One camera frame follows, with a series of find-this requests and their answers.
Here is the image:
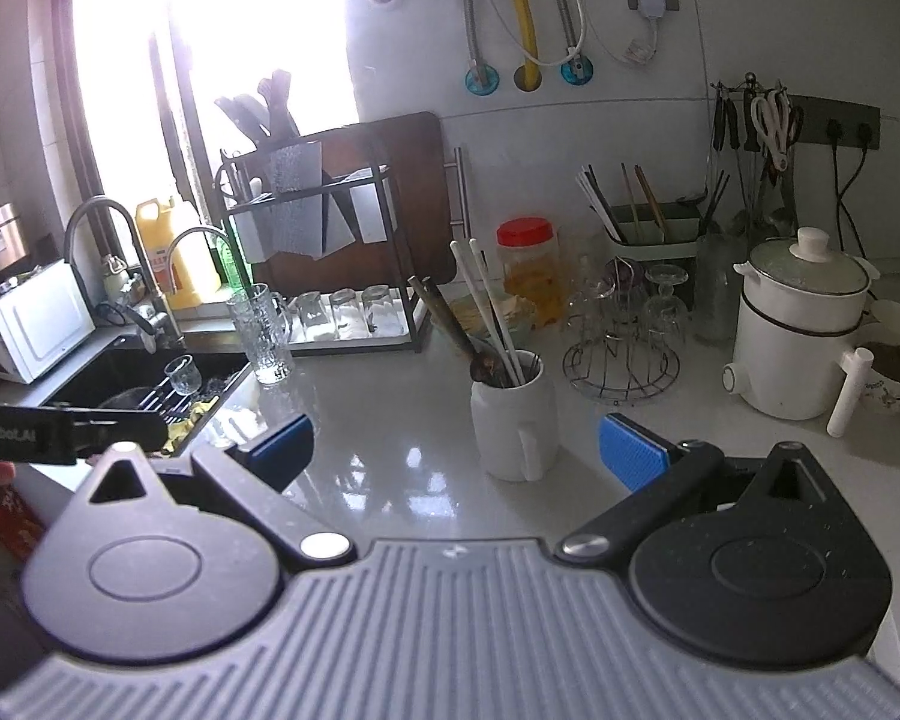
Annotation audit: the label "black power cable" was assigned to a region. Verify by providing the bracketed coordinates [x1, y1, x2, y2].
[829, 139, 871, 260]

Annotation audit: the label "white-handled scissors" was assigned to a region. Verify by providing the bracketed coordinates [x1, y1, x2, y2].
[750, 88, 796, 170]

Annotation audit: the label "pale bowl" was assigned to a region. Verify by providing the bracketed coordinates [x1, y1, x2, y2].
[866, 300, 900, 350]

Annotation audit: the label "tall steel faucet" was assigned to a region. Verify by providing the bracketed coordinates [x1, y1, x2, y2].
[65, 197, 185, 350]

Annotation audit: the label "wooden cutting board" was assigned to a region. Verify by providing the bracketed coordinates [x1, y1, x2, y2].
[251, 111, 470, 293]

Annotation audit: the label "patterned grey cloth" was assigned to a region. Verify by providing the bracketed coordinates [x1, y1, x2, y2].
[266, 144, 357, 260]

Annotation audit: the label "white ceramic mug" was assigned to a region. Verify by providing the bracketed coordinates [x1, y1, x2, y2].
[470, 349, 561, 482]

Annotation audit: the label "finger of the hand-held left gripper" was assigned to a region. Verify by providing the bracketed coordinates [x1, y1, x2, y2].
[71, 406, 170, 460]

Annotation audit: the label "white utensil holder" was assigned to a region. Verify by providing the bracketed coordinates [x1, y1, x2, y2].
[232, 199, 271, 263]
[349, 169, 398, 245]

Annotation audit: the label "clear goblet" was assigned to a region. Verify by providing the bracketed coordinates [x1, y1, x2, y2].
[568, 277, 617, 350]
[643, 264, 687, 355]

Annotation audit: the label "black metal rack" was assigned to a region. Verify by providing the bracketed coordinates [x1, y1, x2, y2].
[220, 148, 425, 356]

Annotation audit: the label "tall textured glass mug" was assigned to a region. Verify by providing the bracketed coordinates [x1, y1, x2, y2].
[227, 283, 296, 386]

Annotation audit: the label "bundle of assorted chopsticks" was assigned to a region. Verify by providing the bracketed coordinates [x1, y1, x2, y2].
[576, 163, 672, 241]

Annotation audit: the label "yellow hose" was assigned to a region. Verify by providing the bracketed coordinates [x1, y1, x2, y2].
[493, 0, 542, 91]

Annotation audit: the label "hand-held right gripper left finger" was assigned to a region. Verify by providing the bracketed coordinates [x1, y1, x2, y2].
[79, 414, 350, 567]

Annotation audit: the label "window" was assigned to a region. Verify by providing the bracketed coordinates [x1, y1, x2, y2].
[52, 0, 361, 301]

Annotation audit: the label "yellow cloth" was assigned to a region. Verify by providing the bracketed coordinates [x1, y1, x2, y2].
[161, 397, 222, 455]

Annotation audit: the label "metal flexible hose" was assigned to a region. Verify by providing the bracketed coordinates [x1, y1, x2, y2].
[544, 0, 596, 89]

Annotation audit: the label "white electric pot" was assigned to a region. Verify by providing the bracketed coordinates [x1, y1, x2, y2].
[722, 227, 880, 440]

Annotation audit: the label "black sink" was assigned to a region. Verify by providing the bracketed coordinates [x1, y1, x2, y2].
[45, 334, 252, 458]

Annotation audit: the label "black-handled utensils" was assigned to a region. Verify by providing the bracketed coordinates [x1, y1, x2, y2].
[696, 171, 732, 237]

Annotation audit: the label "short steel faucet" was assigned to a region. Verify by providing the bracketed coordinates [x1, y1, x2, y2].
[166, 226, 247, 301]

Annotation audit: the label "small glasses on tray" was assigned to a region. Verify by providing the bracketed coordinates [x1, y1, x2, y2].
[289, 315, 413, 356]

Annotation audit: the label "sink drain rack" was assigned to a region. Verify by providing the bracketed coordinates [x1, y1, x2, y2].
[97, 386, 226, 436]

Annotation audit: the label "dark wall power strip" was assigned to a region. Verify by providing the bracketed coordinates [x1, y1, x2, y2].
[787, 95, 882, 151]

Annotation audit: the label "grey flexible hose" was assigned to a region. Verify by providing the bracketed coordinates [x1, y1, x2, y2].
[411, 0, 501, 100]

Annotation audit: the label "white soap bottle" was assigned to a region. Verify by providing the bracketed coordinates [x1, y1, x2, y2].
[101, 255, 132, 301]

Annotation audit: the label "green basket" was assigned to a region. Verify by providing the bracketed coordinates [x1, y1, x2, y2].
[450, 292, 533, 346]

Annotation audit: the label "black chopstick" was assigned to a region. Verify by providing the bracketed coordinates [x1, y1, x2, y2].
[414, 276, 485, 368]

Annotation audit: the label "wire glass rack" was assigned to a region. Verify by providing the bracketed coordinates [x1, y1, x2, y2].
[562, 259, 682, 406]

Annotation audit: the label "white microwave oven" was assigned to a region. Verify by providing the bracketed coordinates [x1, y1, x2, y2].
[0, 259, 97, 385]

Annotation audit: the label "floral bowl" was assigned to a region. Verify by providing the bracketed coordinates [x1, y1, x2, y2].
[857, 341, 900, 415]

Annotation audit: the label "small clear glass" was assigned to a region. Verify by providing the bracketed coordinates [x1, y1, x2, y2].
[296, 292, 329, 342]
[361, 285, 395, 337]
[328, 289, 365, 340]

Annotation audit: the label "glass pitcher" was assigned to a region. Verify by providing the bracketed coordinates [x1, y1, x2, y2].
[694, 236, 743, 346]

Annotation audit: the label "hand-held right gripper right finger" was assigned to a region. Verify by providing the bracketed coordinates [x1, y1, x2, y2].
[556, 412, 833, 565]

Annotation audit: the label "green bottle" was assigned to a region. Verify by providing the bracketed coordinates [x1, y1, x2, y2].
[208, 236, 250, 290]

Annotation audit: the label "red-lidded plastic jar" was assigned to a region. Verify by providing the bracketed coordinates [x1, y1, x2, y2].
[495, 217, 556, 331]

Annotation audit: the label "hanging kitchen utensils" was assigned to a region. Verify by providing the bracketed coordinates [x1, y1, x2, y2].
[709, 79, 805, 230]

